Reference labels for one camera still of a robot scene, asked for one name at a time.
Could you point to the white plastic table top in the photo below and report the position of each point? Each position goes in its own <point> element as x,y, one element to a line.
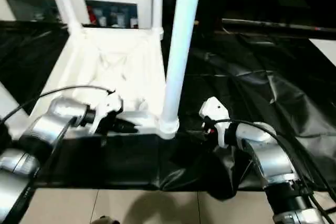
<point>78,51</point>

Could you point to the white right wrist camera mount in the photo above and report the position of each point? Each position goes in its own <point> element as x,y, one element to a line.
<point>212,108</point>

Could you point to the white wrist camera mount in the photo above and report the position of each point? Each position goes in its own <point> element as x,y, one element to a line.
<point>212,108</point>
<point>110,103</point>

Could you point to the black mat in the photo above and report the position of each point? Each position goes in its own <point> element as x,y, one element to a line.
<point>249,103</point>

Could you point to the black metal rail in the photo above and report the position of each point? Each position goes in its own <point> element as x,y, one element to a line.
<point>278,24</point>

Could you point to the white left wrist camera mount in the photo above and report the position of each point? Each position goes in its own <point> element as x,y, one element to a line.
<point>110,103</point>

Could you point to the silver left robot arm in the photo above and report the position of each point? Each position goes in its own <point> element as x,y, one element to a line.
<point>60,108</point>

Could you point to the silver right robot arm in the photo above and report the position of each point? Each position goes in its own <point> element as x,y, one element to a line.
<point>270,155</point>

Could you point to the red packet in cabinet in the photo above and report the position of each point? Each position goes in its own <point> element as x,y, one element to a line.
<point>91,16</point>

